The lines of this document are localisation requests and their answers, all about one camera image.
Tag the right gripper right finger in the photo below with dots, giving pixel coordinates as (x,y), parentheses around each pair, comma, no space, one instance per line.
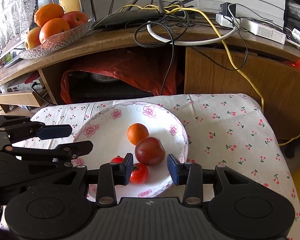
(188,174)

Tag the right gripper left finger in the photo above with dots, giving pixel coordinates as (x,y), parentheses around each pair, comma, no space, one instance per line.
(110,175)

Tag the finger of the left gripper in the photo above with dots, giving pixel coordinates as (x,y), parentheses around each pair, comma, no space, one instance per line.
(70,151)
(54,131)

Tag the small red tomato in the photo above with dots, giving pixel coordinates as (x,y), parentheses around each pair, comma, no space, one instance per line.
(117,159)
(139,174)

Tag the dark red large tomato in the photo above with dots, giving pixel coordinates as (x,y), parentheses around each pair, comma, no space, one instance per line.
(150,151)

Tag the small orange mandarin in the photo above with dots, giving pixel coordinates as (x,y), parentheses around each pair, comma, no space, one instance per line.
(137,132)

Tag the white floral ceramic bowl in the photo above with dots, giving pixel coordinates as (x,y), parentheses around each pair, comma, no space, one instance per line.
(107,131)

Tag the cherry print tablecloth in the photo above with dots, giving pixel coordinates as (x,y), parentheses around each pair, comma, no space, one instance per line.
(227,129)

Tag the glass fruit dish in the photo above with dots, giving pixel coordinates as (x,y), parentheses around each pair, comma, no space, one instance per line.
(58,41)

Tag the yellow apple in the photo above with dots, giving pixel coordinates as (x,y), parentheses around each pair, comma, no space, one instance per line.
(32,39)

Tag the large orange front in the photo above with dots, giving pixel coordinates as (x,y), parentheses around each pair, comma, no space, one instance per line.
(53,27)

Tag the large orange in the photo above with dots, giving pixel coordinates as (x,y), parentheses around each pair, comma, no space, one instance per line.
(53,27)
(48,12)

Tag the red plastic bag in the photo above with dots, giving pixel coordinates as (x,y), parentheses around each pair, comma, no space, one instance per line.
(140,68)

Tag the wooden tv cabinet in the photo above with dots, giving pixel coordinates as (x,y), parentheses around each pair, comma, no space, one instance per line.
(255,66)

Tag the red apple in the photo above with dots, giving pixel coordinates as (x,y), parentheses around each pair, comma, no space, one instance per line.
(75,18)

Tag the large orange top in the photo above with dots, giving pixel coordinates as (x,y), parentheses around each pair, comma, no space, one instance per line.
(48,12)

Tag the black wifi router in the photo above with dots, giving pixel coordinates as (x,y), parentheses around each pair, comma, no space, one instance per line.
(124,15)

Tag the white power strip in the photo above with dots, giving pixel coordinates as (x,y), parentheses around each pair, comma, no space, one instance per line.
(255,28)

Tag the black power adapter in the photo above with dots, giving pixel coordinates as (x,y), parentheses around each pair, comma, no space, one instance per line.
(227,9)

